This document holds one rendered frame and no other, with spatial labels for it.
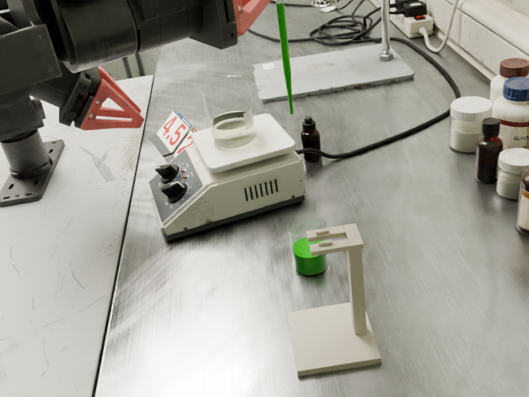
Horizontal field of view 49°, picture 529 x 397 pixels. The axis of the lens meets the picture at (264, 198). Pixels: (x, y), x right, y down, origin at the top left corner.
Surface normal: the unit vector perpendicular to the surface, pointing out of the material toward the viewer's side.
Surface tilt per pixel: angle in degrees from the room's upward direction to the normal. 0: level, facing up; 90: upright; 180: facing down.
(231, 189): 90
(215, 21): 89
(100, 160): 0
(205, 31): 89
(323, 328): 0
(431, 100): 0
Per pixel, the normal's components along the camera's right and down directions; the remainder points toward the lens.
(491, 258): -0.14, -0.83
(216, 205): 0.31, 0.48
